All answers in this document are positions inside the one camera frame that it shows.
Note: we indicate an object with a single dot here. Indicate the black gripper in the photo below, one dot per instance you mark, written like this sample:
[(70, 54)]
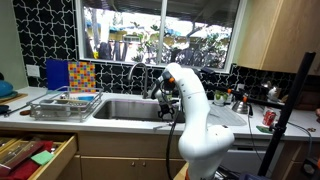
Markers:
[(166, 106)]

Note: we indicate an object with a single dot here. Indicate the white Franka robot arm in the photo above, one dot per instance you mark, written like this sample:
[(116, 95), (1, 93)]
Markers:
[(200, 133)]

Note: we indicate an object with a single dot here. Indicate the stainless steel sink basin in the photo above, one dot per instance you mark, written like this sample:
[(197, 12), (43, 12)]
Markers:
[(123, 111)]

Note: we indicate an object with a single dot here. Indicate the silver spoon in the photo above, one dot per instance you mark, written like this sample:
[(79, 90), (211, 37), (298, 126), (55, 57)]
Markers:
[(163, 126)]

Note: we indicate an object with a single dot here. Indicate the wooden base cabinet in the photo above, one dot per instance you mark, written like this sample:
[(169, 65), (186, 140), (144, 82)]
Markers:
[(133, 150)]

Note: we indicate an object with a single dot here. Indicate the small potted plant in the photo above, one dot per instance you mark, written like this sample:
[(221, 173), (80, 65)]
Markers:
[(220, 97)]

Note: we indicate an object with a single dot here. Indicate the brushed steel gooseneck faucet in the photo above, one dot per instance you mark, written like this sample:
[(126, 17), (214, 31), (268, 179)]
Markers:
[(133, 68)]

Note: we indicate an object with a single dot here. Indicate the silver kettle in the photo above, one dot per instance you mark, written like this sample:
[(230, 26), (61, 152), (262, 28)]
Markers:
[(240, 107)]

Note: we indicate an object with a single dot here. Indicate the white dishwasher front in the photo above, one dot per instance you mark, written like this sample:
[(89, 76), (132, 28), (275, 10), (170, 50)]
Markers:
[(246, 156)]

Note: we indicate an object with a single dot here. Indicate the white framed window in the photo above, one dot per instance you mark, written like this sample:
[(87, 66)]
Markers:
[(133, 30)]

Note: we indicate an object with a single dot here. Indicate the colourful mosaic cutting board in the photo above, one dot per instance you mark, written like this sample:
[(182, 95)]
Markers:
[(82, 76)]

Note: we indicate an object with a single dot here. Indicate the green counter sponge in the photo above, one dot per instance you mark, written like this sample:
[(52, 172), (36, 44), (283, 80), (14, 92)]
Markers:
[(263, 129)]

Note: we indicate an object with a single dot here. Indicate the red soda can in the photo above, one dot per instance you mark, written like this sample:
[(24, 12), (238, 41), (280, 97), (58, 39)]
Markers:
[(269, 117)]

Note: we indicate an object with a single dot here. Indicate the cat figurine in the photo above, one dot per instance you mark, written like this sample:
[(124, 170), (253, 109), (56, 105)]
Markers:
[(273, 92)]

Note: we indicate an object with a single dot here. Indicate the blue cutting board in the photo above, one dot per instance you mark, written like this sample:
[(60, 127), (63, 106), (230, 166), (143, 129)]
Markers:
[(57, 74)]

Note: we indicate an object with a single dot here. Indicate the open wooden drawer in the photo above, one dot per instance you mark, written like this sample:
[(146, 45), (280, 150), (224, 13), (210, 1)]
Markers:
[(58, 160)]

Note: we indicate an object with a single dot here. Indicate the green cloth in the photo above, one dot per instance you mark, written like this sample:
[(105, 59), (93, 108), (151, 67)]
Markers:
[(42, 157)]

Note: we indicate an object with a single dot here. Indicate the wooden chopping board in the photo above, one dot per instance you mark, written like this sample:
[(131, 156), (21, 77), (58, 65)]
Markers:
[(15, 98)]

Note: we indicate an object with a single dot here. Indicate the red cloth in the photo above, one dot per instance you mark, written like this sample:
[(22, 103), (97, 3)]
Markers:
[(23, 170)]

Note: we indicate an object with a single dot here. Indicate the teal blue pot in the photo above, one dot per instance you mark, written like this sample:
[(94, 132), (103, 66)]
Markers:
[(5, 89)]

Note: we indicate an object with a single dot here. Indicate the black camera stand pole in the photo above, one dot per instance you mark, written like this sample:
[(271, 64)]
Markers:
[(286, 110)]

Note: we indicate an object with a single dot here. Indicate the white wall outlet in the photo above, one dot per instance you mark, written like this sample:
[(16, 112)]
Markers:
[(33, 70)]

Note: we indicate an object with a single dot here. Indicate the wooden wall cabinet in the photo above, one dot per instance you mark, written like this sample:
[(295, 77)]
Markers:
[(283, 33)]

